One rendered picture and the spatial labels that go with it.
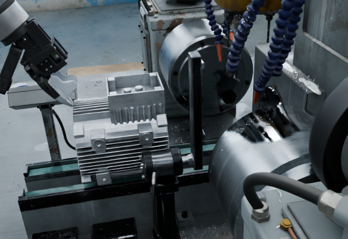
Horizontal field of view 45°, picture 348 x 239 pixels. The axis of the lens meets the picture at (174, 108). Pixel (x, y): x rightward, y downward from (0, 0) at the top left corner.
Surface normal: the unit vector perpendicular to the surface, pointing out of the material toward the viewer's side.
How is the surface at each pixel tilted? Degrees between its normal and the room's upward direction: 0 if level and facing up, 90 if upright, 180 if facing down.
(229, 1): 90
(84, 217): 90
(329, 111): 61
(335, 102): 55
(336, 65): 90
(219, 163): 69
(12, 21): 75
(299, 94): 90
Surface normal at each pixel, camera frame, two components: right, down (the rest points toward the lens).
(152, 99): 0.18, 0.45
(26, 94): 0.14, -0.10
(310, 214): -0.04, -0.88
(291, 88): -0.98, 0.12
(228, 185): -0.93, -0.19
